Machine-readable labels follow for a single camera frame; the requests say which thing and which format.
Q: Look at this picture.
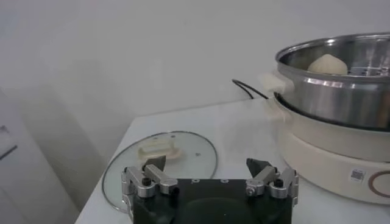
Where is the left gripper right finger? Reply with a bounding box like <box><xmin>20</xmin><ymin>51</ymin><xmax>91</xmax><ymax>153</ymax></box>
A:
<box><xmin>245</xmin><ymin>157</ymin><xmax>299</xmax><ymax>200</ymax></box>

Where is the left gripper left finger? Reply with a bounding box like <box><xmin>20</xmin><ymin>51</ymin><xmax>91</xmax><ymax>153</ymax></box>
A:
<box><xmin>121</xmin><ymin>155</ymin><xmax>179</xmax><ymax>199</ymax></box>

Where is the glass lid with cream handle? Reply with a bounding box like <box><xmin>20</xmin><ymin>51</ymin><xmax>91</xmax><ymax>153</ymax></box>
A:
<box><xmin>102</xmin><ymin>130</ymin><xmax>219</xmax><ymax>213</ymax></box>

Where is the white steamed baozi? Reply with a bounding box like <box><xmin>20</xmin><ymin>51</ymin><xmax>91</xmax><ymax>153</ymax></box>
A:
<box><xmin>307</xmin><ymin>54</ymin><xmax>349</xmax><ymax>75</ymax></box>

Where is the stainless steel steamer basket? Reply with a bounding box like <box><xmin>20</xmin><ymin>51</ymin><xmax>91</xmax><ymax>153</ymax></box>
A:
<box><xmin>275</xmin><ymin>32</ymin><xmax>390</xmax><ymax>132</ymax></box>

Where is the cream electric cooker base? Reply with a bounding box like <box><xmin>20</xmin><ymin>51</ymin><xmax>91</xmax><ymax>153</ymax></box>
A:
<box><xmin>260</xmin><ymin>71</ymin><xmax>390</xmax><ymax>205</ymax></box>

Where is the black cooker power cord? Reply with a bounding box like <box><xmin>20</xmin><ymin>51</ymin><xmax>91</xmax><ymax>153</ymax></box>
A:
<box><xmin>231</xmin><ymin>79</ymin><xmax>269</xmax><ymax>100</ymax></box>

